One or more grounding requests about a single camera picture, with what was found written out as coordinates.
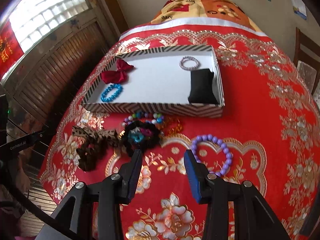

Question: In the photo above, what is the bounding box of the leopard print bow scrunchie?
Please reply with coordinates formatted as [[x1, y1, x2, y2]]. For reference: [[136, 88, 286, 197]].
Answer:
[[72, 126, 119, 172]]

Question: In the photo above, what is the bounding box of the lilac bead bracelet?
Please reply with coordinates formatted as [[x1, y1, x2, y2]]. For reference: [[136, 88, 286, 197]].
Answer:
[[190, 134, 234, 178]]

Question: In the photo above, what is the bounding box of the blue bead bracelet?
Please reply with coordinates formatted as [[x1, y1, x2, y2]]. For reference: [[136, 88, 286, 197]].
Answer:
[[100, 83, 124, 104]]

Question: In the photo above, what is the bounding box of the colourful flower charm bracelet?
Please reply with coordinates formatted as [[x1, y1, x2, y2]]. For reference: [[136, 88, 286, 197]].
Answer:
[[127, 126, 154, 144]]

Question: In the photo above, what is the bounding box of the black scrunchie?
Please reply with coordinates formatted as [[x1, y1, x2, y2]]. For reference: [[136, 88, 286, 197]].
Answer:
[[120, 121, 161, 157]]

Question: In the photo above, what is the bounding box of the red satin bow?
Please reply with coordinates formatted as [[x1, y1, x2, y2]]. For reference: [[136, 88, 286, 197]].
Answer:
[[101, 59, 135, 84]]

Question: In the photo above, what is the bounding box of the orange crystal bead bracelet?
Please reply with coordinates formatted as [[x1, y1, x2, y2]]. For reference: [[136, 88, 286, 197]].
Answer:
[[159, 116, 184, 137]]

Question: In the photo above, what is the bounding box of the multicolour bead bracelet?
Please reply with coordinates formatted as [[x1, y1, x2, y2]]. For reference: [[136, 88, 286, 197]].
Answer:
[[121, 110, 166, 128]]

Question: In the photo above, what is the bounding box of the black velvet cushion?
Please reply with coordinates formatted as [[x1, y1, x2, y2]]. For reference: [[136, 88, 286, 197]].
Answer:
[[188, 69, 219, 105]]

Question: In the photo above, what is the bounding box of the silver lilac coil bracelet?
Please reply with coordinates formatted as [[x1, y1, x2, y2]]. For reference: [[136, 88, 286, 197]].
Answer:
[[178, 55, 201, 71]]

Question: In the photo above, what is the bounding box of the striped white jewelry tray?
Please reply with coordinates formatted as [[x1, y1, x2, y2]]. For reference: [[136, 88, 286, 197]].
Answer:
[[81, 45, 225, 118]]

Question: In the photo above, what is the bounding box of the brown slatted wooden door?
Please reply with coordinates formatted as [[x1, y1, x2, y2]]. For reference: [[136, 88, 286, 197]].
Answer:
[[1, 8, 112, 137]]

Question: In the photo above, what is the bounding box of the red gold floral tablecloth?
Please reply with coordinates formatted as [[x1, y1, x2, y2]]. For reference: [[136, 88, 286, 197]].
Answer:
[[40, 25, 319, 239]]

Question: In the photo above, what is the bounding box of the red paper window decoration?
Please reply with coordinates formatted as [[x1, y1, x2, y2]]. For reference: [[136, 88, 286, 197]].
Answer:
[[0, 21, 24, 79]]

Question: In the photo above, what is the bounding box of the bright window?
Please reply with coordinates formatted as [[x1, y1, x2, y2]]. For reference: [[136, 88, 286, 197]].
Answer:
[[9, 0, 88, 52]]

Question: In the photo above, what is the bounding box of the brown wooden chair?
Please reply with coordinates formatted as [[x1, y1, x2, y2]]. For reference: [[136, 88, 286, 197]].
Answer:
[[293, 27, 319, 94]]

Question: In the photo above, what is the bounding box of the yellow orange love blanket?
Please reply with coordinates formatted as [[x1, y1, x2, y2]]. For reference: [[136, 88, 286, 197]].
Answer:
[[151, 0, 260, 31]]

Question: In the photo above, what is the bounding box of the wall calendar poster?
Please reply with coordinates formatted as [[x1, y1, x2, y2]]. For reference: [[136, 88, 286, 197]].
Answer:
[[291, 0, 307, 20]]

